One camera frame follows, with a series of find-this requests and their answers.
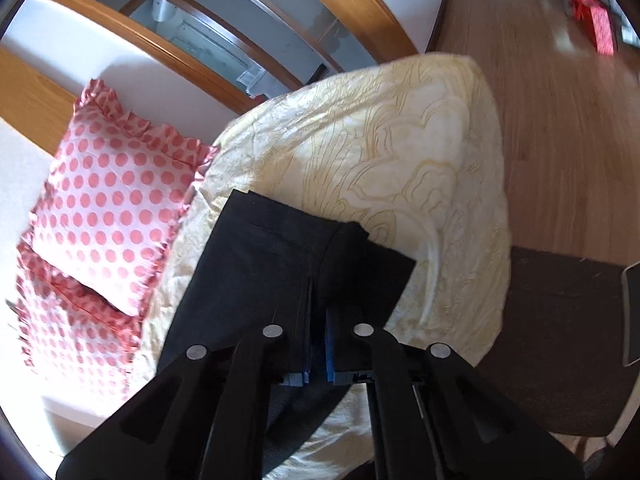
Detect dark floor mat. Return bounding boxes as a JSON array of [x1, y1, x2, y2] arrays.
[[470, 245, 640, 436]]

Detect pink polka dot pillow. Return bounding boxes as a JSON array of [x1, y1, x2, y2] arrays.
[[15, 245, 146, 378], [27, 79, 220, 317]]

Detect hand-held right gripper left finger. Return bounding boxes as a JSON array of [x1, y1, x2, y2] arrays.
[[55, 279, 316, 480]]

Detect wooden headboard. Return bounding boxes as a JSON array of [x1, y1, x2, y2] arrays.
[[0, 47, 77, 157]]

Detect red gift bag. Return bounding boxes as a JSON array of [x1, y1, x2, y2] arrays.
[[570, 0, 617, 56]]

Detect yellow patterned bed sheet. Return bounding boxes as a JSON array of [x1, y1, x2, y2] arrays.
[[135, 54, 512, 480]]

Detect black pants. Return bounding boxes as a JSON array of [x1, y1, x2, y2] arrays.
[[155, 189, 417, 478]]

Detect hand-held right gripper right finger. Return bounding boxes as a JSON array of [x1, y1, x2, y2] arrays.
[[324, 309, 587, 480]]

